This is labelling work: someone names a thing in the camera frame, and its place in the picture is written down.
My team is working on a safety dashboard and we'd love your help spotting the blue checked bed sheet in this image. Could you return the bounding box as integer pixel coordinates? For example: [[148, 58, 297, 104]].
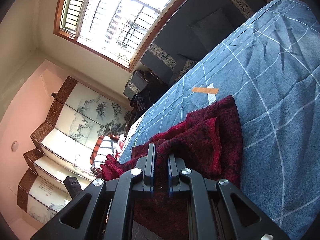
[[117, 0, 320, 240]]

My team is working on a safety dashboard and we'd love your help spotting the dark red patterned sweater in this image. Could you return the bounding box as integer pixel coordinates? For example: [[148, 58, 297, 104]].
[[100, 95, 243, 240]]

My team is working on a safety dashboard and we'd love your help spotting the grey cushioned wooden chair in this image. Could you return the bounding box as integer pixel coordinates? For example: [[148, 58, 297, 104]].
[[124, 70, 156, 101]]

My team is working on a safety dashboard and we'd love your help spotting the pink cloth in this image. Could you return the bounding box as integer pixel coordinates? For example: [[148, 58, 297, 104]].
[[116, 134, 128, 153]]

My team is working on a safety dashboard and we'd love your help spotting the patterned grey pillow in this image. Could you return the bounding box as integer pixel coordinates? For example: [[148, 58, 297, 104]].
[[175, 54, 198, 80]]

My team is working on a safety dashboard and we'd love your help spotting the wooden chair with striped cushion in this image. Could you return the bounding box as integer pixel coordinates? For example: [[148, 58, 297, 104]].
[[89, 134, 121, 173]]

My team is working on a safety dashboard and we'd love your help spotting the wooden framed window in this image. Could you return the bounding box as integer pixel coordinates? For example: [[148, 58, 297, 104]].
[[54, 0, 208, 70]]

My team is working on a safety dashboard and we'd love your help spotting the dark bag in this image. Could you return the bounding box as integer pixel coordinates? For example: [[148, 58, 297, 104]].
[[129, 92, 151, 113]]

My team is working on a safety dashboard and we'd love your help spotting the painted folding screen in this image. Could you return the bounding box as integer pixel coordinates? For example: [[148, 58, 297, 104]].
[[17, 76, 132, 223]]

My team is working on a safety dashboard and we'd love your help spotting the plain grey pillow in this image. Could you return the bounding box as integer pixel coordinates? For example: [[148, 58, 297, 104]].
[[189, 8, 235, 52]]

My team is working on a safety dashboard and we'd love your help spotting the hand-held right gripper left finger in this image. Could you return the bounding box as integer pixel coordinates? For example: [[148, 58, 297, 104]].
[[30, 144, 157, 240]]

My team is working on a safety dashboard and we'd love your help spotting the grey sofa with patterned stripes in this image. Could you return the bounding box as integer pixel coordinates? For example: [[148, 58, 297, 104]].
[[140, 0, 270, 85]]

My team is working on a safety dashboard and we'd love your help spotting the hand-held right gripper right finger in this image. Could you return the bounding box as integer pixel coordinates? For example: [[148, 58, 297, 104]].
[[167, 154, 292, 240]]

